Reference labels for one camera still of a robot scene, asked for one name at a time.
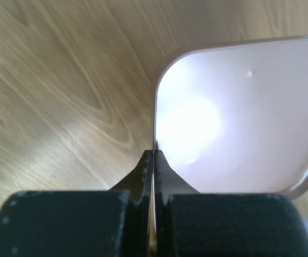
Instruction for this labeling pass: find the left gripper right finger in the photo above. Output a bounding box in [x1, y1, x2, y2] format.
[153, 150, 308, 256]

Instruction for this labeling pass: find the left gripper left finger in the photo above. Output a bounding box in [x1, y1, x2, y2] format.
[0, 150, 153, 256]

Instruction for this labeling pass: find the tin lid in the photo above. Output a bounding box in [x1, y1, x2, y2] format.
[153, 36, 308, 202]

